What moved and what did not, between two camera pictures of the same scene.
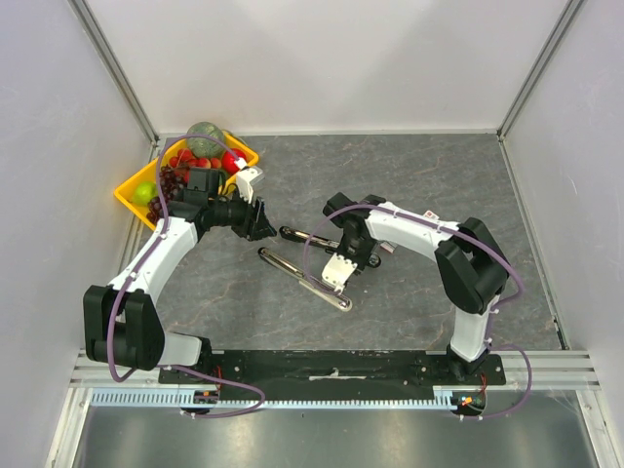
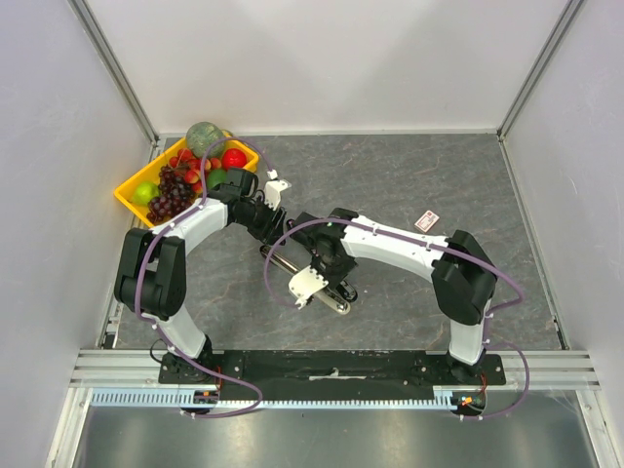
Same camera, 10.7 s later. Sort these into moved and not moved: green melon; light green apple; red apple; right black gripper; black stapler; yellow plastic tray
Moved: black stapler; right black gripper
Not moved: red apple; green melon; light green apple; yellow plastic tray
